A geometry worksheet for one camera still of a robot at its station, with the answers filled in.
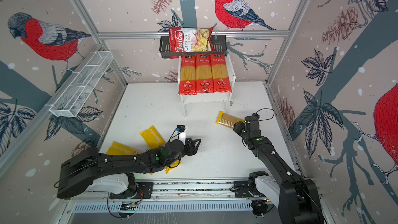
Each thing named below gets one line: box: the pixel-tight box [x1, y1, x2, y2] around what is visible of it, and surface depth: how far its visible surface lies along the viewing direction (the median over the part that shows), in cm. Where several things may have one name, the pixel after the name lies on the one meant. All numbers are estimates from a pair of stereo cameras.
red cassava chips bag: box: [168, 26, 215, 60], surface depth 89 cm
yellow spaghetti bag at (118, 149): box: [105, 141, 144, 156], surface depth 87 cm
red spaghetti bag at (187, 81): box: [177, 54, 198, 96], surface depth 76 cm
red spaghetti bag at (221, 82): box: [209, 53, 233, 93], surface depth 77 cm
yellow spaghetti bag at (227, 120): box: [215, 111, 245, 129], surface depth 99 cm
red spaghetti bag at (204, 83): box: [195, 53, 215, 94], surface depth 78 cm
